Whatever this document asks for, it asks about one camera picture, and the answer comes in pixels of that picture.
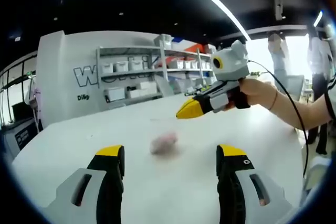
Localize long ceiling light strip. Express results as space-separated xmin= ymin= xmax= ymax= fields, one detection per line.
xmin=167 ymin=0 xmax=250 ymax=41

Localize person's right hand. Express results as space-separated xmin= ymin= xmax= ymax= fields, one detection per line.
xmin=240 ymin=78 xmax=277 ymax=110

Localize short ceiling light strip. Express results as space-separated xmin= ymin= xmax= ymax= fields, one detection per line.
xmin=313 ymin=10 xmax=324 ymax=27

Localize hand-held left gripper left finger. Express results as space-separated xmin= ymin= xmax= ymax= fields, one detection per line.
xmin=43 ymin=144 xmax=126 ymax=224

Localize pale grey chair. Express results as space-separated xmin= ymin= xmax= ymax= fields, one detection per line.
xmin=301 ymin=155 xmax=333 ymax=202

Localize grey cabinet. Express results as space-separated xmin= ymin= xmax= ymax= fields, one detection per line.
xmin=2 ymin=119 xmax=40 ymax=158

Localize white sleeve with black trim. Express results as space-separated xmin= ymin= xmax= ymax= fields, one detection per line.
xmin=324 ymin=77 xmax=336 ymax=122

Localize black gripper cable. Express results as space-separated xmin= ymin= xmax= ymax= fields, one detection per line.
xmin=246 ymin=59 xmax=309 ymax=179

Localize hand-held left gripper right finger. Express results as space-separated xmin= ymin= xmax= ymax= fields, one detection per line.
xmin=216 ymin=143 xmax=301 ymax=224

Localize thin wrist band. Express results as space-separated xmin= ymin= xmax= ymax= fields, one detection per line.
xmin=268 ymin=90 xmax=279 ymax=111

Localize group of spare grippers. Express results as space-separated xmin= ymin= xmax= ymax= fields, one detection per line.
xmin=183 ymin=84 xmax=212 ymax=97

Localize pale pink cloth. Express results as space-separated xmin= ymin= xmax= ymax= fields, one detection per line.
xmin=27 ymin=77 xmax=44 ymax=133

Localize black monitor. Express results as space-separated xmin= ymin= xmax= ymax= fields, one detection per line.
xmin=10 ymin=102 xmax=35 ymax=123

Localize grey metal shelf rack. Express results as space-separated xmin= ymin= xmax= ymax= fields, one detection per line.
xmin=96 ymin=34 xmax=218 ymax=104

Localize clear resealable bag pink contents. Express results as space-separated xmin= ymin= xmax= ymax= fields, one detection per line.
xmin=149 ymin=116 xmax=184 ymax=156

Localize rows of white storage boxes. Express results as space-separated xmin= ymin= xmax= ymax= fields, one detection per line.
xmin=101 ymin=35 xmax=213 ymax=101

